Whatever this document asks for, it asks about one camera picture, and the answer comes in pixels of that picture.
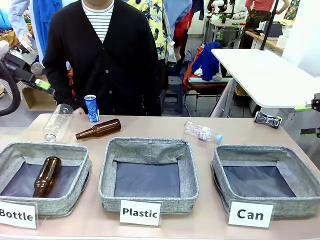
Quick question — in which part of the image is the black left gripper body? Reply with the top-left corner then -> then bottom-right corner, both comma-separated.
1,52 -> 33,76

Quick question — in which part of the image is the blue jacket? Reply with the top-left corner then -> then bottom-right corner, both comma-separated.
191,41 -> 224,82

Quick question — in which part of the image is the person in black cardigan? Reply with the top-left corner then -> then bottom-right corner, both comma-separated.
42,0 -> 163,117

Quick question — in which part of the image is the cardboard box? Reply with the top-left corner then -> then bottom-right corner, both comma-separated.
22,74 -> 57,111

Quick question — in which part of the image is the white Plastic label sign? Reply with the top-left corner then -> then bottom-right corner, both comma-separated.
119,199 -> 162,227

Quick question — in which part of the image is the blue drink can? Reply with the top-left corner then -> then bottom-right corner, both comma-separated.
83,94 -> 101,124

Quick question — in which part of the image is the black stand pole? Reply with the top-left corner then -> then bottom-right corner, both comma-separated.
259,0 -> 280,51

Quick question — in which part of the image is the yellow floral shirt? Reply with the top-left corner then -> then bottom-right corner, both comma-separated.
129,0 -> 174,61

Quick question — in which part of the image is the small blue-capped water bottle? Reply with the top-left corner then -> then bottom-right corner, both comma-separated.
184,120 -> 224,144

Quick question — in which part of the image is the white Bottle label sign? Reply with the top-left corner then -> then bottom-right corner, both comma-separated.
0,201 -> 39,230

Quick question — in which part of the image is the grey fabric basket bottle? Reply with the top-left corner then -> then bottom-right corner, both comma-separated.
0,142 -> 92,217

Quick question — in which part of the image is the crushed black silver can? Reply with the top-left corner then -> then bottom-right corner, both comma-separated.
253,111 -> 284,130

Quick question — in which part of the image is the person in red shirt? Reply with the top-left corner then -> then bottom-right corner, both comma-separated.
238,0 -> 276,50

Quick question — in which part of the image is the grey fabric basket plastic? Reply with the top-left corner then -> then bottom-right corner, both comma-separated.
98,136 -> 201,215

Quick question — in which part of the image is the grey hanging tag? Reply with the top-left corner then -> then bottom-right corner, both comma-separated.
165,41 -> 177,64

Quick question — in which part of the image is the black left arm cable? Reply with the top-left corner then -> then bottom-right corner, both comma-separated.
0,61 -> 22,117

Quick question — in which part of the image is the white Can label sign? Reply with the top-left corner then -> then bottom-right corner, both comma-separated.
227,200 -> 275,229

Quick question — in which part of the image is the large clear plastic bottle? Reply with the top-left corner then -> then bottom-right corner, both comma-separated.
42,103 -> 74,144

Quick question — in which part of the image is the grey fabric basket can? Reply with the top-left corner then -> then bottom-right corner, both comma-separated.
211,144 -> 320,219

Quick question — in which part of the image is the red garment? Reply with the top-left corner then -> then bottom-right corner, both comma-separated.
173,9 -> 192,48

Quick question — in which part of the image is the orange jacket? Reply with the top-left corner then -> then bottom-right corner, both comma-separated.
183,47 -> 202,86

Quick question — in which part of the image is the black plastic stool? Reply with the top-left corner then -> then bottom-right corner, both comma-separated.
159,76 -> 187,115

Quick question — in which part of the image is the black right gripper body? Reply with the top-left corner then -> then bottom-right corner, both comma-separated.
311,92 -> 320,138

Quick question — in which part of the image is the brown glass beer bottle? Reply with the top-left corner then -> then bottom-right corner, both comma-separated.
75,118 -> 123,141
32,156 -> 63,199

